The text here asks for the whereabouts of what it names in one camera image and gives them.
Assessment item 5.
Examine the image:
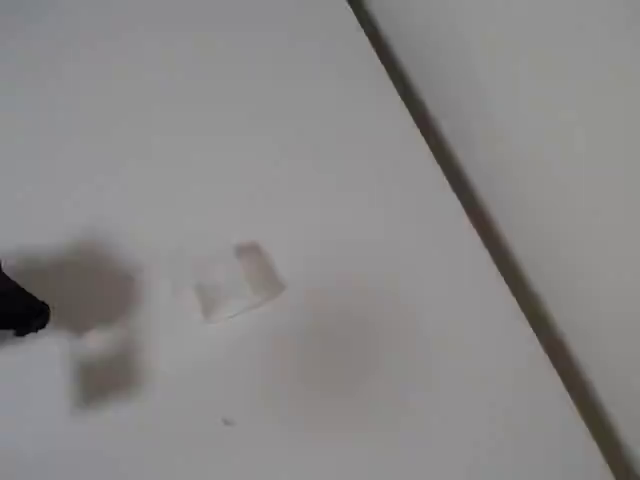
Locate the small transparent plastic cup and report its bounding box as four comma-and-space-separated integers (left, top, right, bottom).
193, 240, 288, 325

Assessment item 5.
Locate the dark table edge strip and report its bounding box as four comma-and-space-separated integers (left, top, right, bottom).
346, 0, 640, 480

